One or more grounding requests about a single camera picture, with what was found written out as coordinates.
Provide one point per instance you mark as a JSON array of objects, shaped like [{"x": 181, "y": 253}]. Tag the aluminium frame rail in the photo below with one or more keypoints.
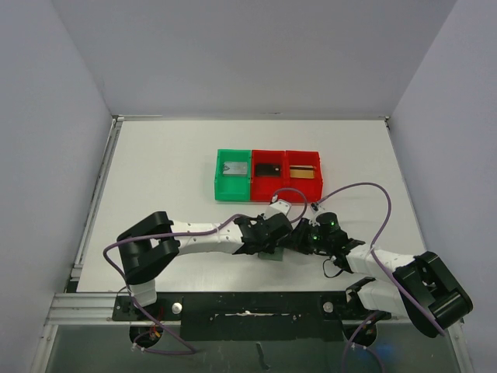
[{"x": 81, "y": 309}]

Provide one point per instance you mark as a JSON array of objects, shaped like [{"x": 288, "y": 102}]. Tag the right red plastic bin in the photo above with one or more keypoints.
[{"x": 311, "y": 189}]

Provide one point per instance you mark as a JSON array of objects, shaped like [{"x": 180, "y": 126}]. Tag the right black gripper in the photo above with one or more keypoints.
[{"x": 299, "y": 236}]

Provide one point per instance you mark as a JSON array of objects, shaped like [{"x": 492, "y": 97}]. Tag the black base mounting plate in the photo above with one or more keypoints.
[{"x": 250, "y": 316}]

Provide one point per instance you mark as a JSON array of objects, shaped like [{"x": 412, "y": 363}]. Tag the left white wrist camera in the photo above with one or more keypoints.
[{"x": 277, "y": 207}]

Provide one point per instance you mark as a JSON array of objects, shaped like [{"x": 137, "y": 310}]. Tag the silver grey card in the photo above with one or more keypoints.
[{"x": 235, "y": 169}]

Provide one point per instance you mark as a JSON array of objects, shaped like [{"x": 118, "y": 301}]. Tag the green card holder wallet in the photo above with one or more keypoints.
[{"x": 277, "y": 255}]

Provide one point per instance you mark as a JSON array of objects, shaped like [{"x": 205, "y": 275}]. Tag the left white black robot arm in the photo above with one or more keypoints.
[{"x": 147, "y": 248}]

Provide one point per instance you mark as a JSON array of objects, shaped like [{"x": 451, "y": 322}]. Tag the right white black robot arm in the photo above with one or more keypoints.
[{"x": 420, "y": 288}]

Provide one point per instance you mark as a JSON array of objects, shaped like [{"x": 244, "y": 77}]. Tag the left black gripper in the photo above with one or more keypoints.
[{"x": 269, "y": 248}]

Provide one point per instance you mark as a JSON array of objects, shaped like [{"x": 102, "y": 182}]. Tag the black card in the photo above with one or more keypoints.
[{"x": 267, "y": 170}]

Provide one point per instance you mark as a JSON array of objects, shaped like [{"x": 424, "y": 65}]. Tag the red plastic bin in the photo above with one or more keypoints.
[
  {"x": 262, "y": 188},
  {"x": 311, "y": 189}
]

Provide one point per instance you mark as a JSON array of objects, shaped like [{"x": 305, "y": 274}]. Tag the left aluminium side rail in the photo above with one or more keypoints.
[{"x": 97, "y": 193}]

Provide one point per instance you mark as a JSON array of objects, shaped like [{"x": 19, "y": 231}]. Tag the middle red plastic bin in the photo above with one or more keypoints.
[{"x": 262, "y": 188}]

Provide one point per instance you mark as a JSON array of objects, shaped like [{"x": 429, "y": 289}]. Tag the gold card with stripe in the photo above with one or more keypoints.
[{"x": 302, "y": 172}]

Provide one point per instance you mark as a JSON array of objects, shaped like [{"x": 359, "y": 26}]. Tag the green plastic bin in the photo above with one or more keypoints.
[{"x": 232, "y": 179}]

